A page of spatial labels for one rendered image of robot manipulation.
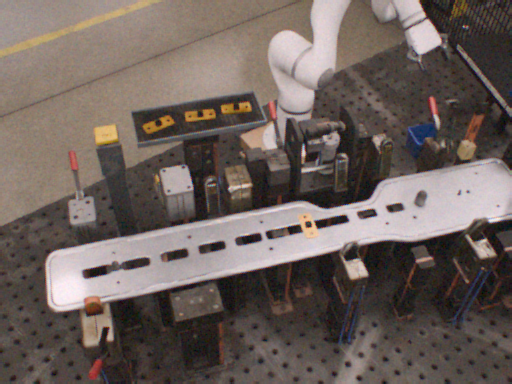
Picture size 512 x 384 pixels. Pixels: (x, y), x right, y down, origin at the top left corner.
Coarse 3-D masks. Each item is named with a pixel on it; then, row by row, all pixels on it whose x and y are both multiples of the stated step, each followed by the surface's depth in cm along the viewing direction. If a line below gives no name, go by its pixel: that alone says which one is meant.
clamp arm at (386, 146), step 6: (384, 144) 175; (390, 144) 175; (384, 150) 176; (390, 150) 176; (384, 156) 177; (390, 156) 178; (384, 162) 179; (390, 162) 180; (378, 168) 181; (384, 168) 180; (390, 168) 181; (378, 174) 182; (384, 174) 182
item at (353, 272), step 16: (336, 272) 162; (352, 272) 153; (336, 288) 165; (352, 288) 155; (336, 304) 169; (352, 304) 164; (320, 320) 182; (336, 320) 171; (352, 320) 171; (336, 336) 176; (352, 336) 179
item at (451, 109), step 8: (448, 104) 169; (456, 104) 170; (448, 112) 171; (456, 112) 168; (448, 120) 174; (440, 128) 176; (448, 128) 176; (440, 136) 177; (448, 136) 178; (440, 144) 178; (448, 144) 179
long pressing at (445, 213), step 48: (384, 192) 176; (432, 192) 177; (480, 192) 177; (144, 240) 163; (192, 240) 164; (288, 240) 164; (336, 240) 165; (384, 240) 166; (48, 288) 153; (96, 288) 153; (144, 288) 154
